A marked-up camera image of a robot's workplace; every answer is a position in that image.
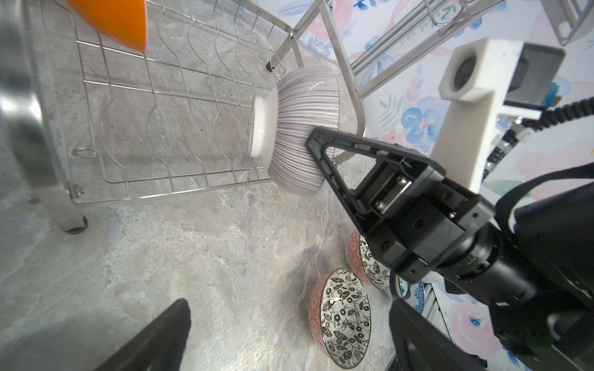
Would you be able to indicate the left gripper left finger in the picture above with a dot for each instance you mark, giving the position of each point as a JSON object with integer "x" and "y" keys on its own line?
{"x": 159, "y": 346}

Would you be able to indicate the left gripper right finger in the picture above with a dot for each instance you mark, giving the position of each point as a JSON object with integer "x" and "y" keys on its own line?
{"x": 420, "y": 346}

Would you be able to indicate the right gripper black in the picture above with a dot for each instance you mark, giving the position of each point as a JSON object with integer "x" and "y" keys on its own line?
{"x": 413, "y": 217}

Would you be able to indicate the white bowl orange outside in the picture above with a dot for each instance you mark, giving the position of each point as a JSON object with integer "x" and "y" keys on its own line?
{"x": 123, "y": 21}

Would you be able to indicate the stainless steel dish rack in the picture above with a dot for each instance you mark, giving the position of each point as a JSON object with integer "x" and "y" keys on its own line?
{"x": 85, "y": 120}

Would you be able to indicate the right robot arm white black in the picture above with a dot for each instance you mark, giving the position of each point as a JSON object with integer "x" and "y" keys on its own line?
{"x": 528, "y": 258}

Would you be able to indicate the blue white patterned plate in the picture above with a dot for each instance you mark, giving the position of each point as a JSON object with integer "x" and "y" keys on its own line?
{"x": 413, "y": 294}

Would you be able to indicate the black white floral bowl front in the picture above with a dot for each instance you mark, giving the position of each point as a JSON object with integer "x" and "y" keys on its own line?
{"x": 340, "y": 318}

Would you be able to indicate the black white floral bowl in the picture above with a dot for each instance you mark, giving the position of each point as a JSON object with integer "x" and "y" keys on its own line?
{"x": 360, "y": 260}
{"x": 340, "y": 318}

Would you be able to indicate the black white floral bowl right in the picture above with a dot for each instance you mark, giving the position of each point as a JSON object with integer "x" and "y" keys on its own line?
{"x": 360, "y": 260}

